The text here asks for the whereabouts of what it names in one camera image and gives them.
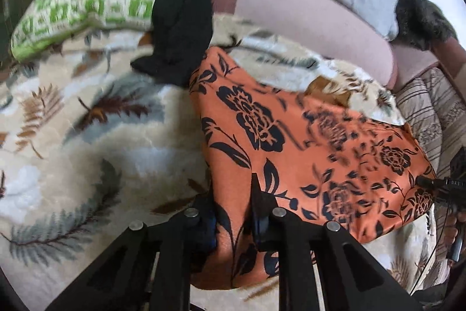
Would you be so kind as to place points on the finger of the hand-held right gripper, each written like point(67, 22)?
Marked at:
point(429, 182)

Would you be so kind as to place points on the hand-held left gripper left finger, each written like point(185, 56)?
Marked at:
point(209, 225)

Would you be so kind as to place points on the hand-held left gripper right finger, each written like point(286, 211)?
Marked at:
point(259, 225)

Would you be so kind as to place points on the orange floral shirt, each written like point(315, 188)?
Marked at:
point(291, 165)

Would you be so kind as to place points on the person's right hand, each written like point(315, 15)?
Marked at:
point(454, 232)

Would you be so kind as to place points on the striped cushion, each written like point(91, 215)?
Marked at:
point(418, 114)

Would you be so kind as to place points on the striped brown pillow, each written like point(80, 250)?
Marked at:
point(453, 114)

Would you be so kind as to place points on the pink sofa armrest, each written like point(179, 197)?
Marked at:
point(415, 63)

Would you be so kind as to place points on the floral leaf print blanket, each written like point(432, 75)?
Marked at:
point(91, 150)

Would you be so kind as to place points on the dark furry garment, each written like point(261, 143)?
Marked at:
point(422, 19)

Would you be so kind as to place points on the pink bolster cushion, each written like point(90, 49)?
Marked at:
point(309, 30)

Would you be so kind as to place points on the black garment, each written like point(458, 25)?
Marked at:
point(182, 23)

